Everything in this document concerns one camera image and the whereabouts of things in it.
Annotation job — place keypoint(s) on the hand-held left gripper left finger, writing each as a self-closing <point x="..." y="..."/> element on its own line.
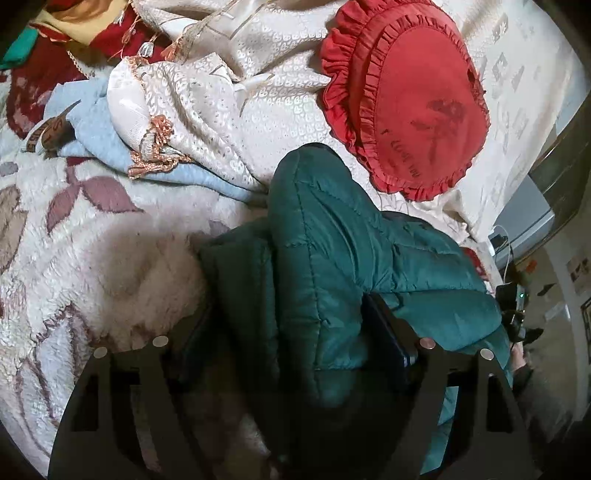
<point x="184" y="339"/>

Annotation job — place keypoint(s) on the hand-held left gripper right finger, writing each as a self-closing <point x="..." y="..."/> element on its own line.
<point x="398" y="344"/>

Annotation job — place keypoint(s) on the teal puffer jacket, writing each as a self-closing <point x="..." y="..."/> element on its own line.
<point x="323" y="258"/>

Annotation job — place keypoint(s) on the grey cabinet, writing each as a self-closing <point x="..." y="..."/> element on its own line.
<point x="526" y="217"/>

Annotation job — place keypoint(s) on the white floral fleece blanket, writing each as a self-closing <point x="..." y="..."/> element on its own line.
<point x="92" y="240"/>

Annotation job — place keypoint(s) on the red heart-shaped ruffled pillow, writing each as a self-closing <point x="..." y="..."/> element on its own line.
<point x="415" y="115"/>

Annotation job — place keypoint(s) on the light blue knitted cloth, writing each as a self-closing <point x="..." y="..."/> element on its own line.
<point x="101" y="124"/>

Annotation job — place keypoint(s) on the cream embroidered bedspread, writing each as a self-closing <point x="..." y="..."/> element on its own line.
<point x="258" y="92"/>

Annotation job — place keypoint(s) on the red and yellow patterned cloth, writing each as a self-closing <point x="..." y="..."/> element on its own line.
<point x="69" y="37"/>

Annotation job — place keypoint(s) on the wall poster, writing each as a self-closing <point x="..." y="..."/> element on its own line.
<point x="579" y="274"/>

